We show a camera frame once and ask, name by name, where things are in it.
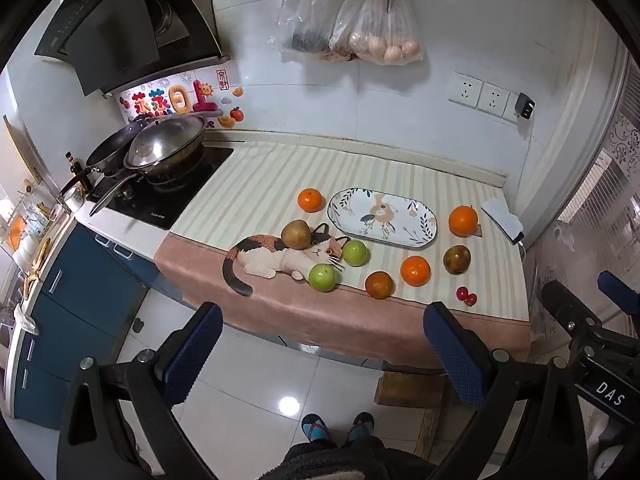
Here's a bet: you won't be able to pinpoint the steel wok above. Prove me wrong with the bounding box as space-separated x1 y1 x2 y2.
89 114 208 217

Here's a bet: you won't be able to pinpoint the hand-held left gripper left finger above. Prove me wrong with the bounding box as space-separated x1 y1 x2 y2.
57 302 224 480

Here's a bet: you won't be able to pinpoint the bananas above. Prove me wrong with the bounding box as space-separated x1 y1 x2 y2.
22 237 53 296

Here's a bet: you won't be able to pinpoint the white rag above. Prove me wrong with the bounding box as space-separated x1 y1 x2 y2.
12 302 41 336

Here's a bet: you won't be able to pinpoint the glass pan lid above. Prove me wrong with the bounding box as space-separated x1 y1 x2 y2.
123 127 172 170

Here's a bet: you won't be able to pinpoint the plastic bag with dark contents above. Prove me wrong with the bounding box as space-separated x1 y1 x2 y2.
272 0 351 63

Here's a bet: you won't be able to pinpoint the colourful wall stickers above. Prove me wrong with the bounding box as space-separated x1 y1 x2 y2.
119 67 246 131

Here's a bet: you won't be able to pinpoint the dark orange tomato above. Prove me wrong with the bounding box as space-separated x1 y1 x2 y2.
364 270 395 300

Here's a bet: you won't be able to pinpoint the floral oval plate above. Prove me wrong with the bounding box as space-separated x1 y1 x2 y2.
327 187 438 249

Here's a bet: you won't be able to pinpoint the dark fleece clothing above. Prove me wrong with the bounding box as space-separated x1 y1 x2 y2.
285 435 436 480

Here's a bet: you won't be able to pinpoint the small orange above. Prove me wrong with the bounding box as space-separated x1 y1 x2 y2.
297 188 324 213

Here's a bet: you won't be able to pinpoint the white wall socket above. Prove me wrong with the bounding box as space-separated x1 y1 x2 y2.
448 72 483 109
476 82 512 118

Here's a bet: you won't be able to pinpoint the blue slipper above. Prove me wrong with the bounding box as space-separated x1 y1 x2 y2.
347 412 375 443
301 413 329 443

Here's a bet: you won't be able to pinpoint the blue kitchen cabinets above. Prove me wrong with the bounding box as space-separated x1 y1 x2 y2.
15 222 166 431

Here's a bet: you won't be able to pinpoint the black glass stove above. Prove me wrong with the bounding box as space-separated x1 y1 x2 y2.
89 145 236 231

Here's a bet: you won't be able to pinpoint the green apple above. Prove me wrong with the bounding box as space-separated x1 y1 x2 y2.
342 239 369 267
308 263 341 293

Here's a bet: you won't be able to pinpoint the large orange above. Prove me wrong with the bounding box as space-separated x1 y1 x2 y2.
448 205 479 237

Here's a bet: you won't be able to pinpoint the black frying pan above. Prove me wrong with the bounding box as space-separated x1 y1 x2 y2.
60 122 151 198

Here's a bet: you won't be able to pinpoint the black range hood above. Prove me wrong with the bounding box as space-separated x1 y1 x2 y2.
34 0 224 97

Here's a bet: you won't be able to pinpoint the striped tablecloth with cat print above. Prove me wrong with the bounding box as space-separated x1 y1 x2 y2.
154 140 532 372

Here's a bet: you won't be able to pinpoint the medium orange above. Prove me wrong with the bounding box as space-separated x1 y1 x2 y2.
400 255 431 287

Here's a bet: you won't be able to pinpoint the plastic bag of eggs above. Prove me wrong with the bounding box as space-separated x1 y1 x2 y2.
330 0 426 67

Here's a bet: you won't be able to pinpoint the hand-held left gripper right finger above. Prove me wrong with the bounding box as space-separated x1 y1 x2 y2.
422 301 588 480

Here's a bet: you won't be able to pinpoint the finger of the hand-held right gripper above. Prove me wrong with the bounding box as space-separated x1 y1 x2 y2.
597 270 640 308
541 280 603 333

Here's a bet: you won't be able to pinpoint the wooden block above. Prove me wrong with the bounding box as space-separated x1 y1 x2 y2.
374 371 451 408

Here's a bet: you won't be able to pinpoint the tan brown fruit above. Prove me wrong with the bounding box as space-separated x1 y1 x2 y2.
280 219 313 250

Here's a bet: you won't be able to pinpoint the frosted glass door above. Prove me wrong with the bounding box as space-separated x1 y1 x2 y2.
525 55 640 341

